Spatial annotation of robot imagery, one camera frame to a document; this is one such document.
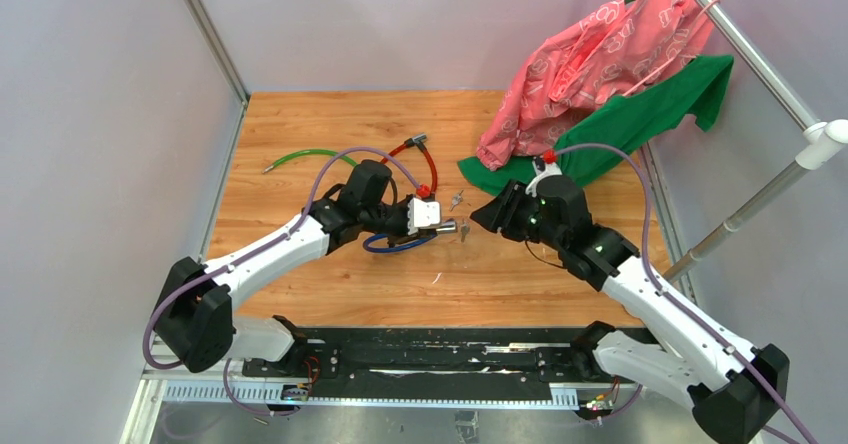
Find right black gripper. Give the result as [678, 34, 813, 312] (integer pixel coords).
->
[471, 178, 566, 251]

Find blue cable lock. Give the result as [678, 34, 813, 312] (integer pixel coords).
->
[362, 218, 458, 254]

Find red cable lock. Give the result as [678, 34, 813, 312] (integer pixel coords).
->
[376, 132, 442, 196]

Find silver key with ring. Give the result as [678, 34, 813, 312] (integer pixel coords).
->
[449, 190, 463, 211]

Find green cable lock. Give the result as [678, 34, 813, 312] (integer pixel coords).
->
[261, 148, 337, 174]

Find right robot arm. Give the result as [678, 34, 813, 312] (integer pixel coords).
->
[471, 175, 789, 443]

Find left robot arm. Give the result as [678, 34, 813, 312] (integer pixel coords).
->
[142, 158, 414, 377]

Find green t-shirt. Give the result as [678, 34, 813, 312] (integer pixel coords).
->
[457, 55, 734, 195]

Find pink patterned garment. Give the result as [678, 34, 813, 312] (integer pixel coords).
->
[476, 0, 714, 151]

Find pink clothes hanger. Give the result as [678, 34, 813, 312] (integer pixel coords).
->
[623, 0, 721, 97]

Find metal clothes rack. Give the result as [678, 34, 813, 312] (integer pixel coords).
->
[649, 0, 847, 289]

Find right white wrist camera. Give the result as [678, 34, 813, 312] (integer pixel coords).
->
[525, 149, 562, 197]

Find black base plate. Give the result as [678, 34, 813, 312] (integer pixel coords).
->
[236, 327, 634, 405]

